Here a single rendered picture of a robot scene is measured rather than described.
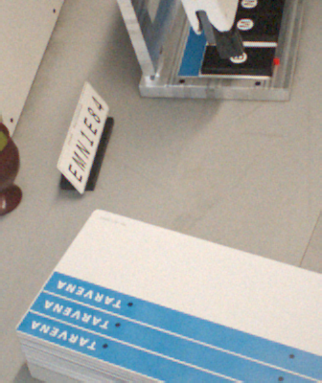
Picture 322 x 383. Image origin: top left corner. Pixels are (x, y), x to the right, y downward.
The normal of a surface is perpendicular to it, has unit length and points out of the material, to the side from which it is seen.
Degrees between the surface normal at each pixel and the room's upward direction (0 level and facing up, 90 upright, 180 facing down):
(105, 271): 0
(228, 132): 0
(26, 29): 90
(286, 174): 0
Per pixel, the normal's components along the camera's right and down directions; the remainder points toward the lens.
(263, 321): -0.14, -0.69
